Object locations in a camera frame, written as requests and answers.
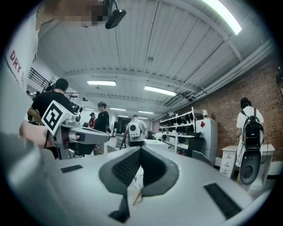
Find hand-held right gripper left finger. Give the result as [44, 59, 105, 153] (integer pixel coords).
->
[47, 146, 142, 226]

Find white triangle patterned tablecloth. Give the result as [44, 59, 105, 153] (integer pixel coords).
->
[130, 166, 145, 199]

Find person's left forearm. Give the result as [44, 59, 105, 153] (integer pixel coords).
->
[19, 121, 56, 149]

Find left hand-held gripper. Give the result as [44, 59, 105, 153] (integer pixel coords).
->
[41, 100, 111, 160]

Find person's white printed shirt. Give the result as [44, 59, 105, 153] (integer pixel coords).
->
[1, 6, 41, 142]

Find white ceiling pipes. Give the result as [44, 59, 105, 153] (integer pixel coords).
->
[183, 41, 274, 100]

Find white clothed table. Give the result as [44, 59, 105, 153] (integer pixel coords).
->
[143, 138, 170, 152]

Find person's face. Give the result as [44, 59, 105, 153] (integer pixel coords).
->
[36, 0, 108, 28]

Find white drawer cabinet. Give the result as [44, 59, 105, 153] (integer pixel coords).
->
[219, 144, 275, 181]

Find grey chair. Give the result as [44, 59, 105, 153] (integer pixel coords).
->
[191, 150, 213, 166]

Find black head-worn camera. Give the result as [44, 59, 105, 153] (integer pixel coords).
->
[105, 0, 127, 30]

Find black round device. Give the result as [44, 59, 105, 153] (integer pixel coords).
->
[239, 108, 265, 186]

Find white shelf rack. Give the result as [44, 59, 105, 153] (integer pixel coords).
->
[159, 107, 196, 154]

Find group of black devices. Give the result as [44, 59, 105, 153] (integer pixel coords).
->
[159, 111, 195, 135]

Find white fridge with red label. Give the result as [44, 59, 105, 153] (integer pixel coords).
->
[194, 117, 219, 166]

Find black wall screen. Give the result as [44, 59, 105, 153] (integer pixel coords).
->
[116, 116, 133, 135]

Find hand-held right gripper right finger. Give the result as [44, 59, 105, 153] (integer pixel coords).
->
[130, 146, 254, 226]

